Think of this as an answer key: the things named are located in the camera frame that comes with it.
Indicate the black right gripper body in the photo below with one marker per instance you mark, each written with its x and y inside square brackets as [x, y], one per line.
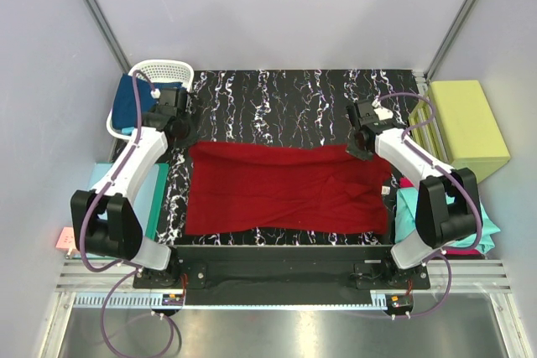
[353, 149]

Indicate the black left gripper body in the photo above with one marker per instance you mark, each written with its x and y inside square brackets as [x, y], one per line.
[185, 132]

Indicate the red t-shirt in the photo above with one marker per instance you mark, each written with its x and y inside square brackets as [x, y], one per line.
[239, 186]

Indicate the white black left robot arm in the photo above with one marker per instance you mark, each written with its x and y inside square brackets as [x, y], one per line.
[106, 227]

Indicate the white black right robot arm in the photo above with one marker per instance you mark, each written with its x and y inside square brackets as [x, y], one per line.
[448, 205]

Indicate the navy blue t-shirt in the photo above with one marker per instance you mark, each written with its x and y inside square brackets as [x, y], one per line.
[124, 112]

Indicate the white plastic laundry basket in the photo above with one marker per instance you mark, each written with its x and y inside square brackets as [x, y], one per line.
[161, 73]

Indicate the folded magenta t-shirt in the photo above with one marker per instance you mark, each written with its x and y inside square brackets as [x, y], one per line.
[409, 183]

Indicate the folded turquoise t-shirt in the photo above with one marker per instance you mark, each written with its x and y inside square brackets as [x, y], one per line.
[486, 243]

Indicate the green clipboard with paper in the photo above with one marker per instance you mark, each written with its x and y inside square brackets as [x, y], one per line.
[149, 199]

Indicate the yellow drawer box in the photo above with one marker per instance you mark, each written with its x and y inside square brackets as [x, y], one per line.
[464, 132]

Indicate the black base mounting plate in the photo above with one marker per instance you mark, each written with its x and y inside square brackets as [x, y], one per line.
[278, 276]

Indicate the pink sponge block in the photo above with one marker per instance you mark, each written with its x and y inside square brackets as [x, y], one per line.
[66, 241]

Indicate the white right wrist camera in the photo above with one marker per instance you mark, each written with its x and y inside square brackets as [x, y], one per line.
[382, 112]

